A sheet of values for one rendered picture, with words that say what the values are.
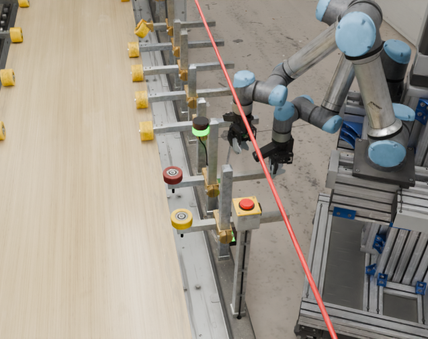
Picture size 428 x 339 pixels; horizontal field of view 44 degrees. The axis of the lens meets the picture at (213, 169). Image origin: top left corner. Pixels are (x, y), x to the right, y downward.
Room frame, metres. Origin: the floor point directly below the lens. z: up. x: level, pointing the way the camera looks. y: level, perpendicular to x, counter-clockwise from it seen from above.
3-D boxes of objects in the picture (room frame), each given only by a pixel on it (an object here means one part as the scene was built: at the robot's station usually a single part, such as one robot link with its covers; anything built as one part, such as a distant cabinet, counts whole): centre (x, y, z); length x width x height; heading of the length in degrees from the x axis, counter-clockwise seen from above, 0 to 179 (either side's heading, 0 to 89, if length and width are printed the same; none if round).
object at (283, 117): (1.71, -0.27, 1.13); 0.09 x 0.08 x 0.11; 137
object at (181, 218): (1.37, 0.11, 0.85); 0.08 x 0.08 x 0.11
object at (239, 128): (1.64, -0.10, 1.13); 0.09 x 0.08 x 0.12; 32
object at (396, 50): (2.05, -0.76, 1.21); 0.13 x 0.12 x 0.14; 47
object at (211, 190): (1.63, 0.01, 0.85); 0.13 x 0.06 x 0.05; 12
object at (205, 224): (1.41, -0.08, 0.84); 0.43 x 0.03 x 0.04; 102
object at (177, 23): (2.59, 0.21, 0.87); 0.03 x 0.03 x 0.48; 12
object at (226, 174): (1.36, -0.04, 0.91); 0.03 x 0.03 x 0.48; 12
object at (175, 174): (1.62, 0.16, 0.85); 0.08 x 0.08 x 0.11
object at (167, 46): (2.63, 0.21, 0.95); 0.50 x 0.04 x 0.04; 102
